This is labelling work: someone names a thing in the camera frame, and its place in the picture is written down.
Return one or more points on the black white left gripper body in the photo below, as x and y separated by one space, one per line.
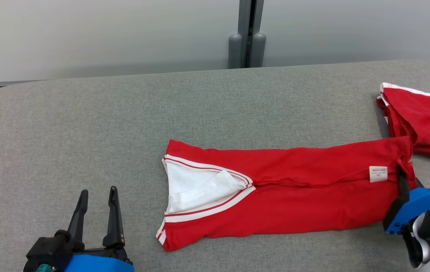
118 252

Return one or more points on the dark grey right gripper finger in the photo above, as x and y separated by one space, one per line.
403 189

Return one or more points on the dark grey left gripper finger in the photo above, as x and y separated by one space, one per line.
78 226
115 226

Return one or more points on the red shorts with white stripe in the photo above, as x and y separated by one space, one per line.
426 121

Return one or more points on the red and white shirt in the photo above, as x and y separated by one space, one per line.
294 204

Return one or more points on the grey cylindrical partition foot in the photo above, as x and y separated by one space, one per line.
235 53
258 51

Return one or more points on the blue right camera mount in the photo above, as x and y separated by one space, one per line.
423 204

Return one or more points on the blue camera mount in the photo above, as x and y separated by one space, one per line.
97 264
423 204

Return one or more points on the blue left camera mount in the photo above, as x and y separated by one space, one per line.
97 264

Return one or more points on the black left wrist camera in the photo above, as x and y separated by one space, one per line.
48 249

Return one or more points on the teal left camera connector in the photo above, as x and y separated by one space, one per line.
44 269

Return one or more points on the grey partition joint post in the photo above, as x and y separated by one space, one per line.
244 19

